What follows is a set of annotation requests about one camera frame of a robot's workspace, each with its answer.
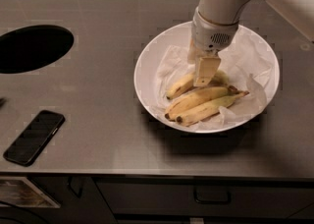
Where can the black oval sink hole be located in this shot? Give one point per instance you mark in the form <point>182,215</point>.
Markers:
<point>31,48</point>

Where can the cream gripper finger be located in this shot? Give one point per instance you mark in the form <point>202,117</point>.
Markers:
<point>193,52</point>
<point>205,69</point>

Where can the dark cabinet door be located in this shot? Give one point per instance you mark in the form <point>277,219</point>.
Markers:
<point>91,208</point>

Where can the dark drawer front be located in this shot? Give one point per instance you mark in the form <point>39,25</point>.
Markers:
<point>165,199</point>

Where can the yellow banana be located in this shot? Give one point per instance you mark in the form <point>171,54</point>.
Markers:
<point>207,109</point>
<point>185,84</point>
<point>197,97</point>

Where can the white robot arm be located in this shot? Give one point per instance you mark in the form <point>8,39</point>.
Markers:
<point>215,23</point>

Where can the black smartphone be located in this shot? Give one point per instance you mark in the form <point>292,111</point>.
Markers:
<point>33,139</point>

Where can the white round bowl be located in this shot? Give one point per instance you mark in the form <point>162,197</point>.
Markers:
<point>145,77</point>

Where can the black drawer handle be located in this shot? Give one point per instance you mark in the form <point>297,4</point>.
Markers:
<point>212,195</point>

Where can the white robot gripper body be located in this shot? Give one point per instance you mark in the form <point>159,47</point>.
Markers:
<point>209,36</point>

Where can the white paper liner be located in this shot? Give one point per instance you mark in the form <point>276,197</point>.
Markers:
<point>249,63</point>

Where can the black cabinet door handle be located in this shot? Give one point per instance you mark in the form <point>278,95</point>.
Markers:
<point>75,186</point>

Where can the framed picture on floor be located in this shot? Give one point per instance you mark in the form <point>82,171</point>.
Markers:
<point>23,192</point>

